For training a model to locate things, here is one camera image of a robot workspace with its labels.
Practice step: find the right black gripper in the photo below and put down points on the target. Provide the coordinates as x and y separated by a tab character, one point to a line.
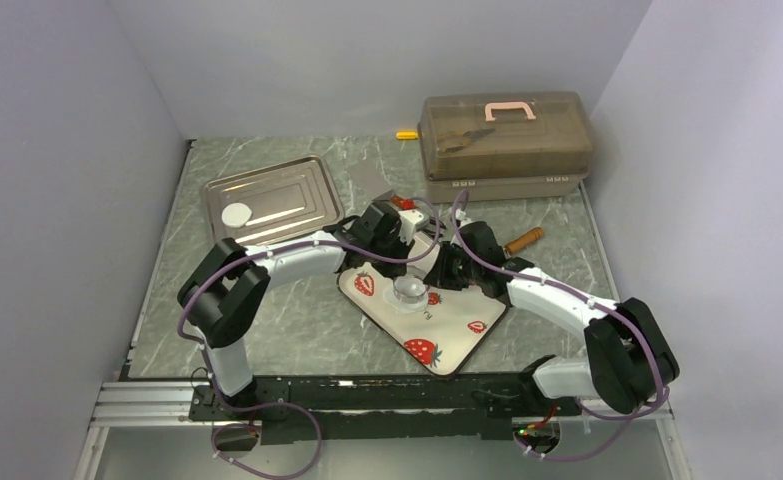
439	276

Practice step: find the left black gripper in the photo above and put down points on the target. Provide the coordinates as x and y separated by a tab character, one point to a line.
403	248

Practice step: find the strawberry pattern white tray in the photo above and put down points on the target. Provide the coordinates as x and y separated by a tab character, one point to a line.
443	336

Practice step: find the wooden rolling pin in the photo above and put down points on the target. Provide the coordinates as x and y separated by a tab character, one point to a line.
523	241

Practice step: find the spatula with wooden handle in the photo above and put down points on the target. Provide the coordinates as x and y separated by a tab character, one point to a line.
388	195

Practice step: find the white dough ball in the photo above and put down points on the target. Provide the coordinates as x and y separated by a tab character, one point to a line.
406	304

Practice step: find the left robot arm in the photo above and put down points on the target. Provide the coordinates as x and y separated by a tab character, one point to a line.
222	296

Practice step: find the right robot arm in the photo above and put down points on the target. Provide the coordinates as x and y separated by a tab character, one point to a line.
628	362

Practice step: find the flat round dough wrapper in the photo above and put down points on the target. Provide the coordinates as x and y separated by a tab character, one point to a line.
236	215

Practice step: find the steel baking tray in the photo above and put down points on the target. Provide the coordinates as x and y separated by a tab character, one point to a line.
288	200

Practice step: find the yellow small object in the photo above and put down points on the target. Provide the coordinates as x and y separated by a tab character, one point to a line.
407	135

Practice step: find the brown translucent tool box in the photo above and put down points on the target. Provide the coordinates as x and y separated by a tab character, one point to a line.
504	146

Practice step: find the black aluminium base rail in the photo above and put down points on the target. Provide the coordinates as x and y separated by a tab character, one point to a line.
489	406

